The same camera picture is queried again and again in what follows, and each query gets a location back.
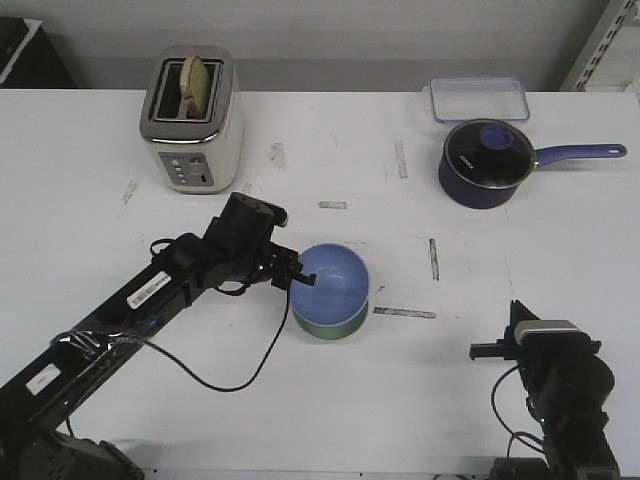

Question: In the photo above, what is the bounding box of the clear plastic food container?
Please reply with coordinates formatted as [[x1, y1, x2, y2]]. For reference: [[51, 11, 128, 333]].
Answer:
[[422, 76, 530, 124]]

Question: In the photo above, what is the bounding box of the toast slice in toaster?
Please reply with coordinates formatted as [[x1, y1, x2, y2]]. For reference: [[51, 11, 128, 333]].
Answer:
[[179, 56, 210, 119]]

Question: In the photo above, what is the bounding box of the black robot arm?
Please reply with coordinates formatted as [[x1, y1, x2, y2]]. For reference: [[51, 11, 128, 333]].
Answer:
[[1, 192, 316, 479], [469, 300, 620, 479]]

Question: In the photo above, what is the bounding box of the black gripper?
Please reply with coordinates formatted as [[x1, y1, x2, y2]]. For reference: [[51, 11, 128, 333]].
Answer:
[[203, 192, 317, 290], [469, 299, 601, 365]]

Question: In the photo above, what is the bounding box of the blue plastic bowl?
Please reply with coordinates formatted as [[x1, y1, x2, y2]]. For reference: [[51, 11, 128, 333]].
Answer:
[[291, 243, 369, 311]]

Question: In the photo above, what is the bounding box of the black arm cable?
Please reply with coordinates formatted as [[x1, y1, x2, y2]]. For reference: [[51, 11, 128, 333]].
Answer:
[[54, 239, 292, 393], [490, 364, 546, 461]]

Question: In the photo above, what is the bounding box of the dark blue saucepan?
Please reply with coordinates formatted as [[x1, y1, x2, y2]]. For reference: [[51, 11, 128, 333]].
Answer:
[[438, 143, 627, 210]]

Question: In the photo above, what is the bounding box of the green plastic bowl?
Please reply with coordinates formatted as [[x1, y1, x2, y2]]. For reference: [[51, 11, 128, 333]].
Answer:
[[293, 301, 369, 341]]

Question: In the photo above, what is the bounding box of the glass saucepan lid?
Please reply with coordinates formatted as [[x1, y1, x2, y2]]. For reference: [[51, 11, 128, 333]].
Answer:
[[444, 119, 535, 189]]

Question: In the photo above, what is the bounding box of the cream two-slot toaster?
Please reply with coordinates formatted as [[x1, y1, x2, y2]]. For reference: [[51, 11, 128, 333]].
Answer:
[[139, 45, 245, 194]]

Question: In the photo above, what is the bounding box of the white metal shelf rail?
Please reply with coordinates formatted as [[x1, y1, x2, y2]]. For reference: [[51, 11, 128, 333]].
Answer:
[[559, 1, 639, 92]]

